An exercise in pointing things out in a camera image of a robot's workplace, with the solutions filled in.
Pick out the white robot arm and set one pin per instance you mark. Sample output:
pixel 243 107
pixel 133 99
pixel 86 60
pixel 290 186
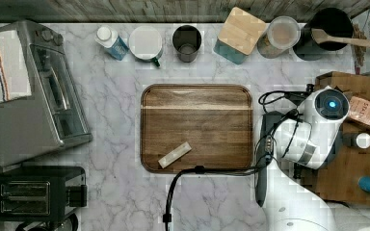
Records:
pixel 310 136

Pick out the wooden drawer cabinet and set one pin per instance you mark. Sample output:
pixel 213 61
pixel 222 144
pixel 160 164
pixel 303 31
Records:
pixel 338 180

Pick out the wooden serving tray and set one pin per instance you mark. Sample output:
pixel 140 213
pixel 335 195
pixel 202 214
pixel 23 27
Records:
pixel 216 120

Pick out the small beige stick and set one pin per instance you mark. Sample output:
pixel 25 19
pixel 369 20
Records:
pixel 174 155

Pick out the dark metal cup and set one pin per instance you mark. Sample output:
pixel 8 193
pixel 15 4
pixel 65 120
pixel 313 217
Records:
pixel 186 40

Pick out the white lidded green mug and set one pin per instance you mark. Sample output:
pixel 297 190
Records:
pixel 145 43

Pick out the teal canister wooden lid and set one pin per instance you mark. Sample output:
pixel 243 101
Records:
pixel 239 35

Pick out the blue bottle white cap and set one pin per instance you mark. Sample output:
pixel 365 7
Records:
pixel 110 40

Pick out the clear plastic lidded jar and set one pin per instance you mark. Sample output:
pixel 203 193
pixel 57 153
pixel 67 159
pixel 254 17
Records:
pixel 281 35

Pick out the silver toaster oven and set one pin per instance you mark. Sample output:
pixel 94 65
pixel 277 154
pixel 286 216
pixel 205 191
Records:
pixel 51 118

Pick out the wooden spatula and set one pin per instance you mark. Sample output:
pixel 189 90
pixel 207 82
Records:
pixel 320 36

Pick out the black two-slot toaster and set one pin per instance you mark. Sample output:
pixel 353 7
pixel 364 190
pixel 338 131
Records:
pixel 42 193

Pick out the black utensil holder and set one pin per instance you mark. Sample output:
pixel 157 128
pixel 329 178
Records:
pixel 335 23

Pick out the pink tea box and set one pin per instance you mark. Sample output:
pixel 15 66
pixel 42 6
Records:
pixel 360 110

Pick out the dark shaker white cap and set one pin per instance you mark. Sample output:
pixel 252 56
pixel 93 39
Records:
pixel 357 140

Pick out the striped white dish towel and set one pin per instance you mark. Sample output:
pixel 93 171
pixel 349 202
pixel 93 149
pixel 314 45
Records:
pixel 14 77

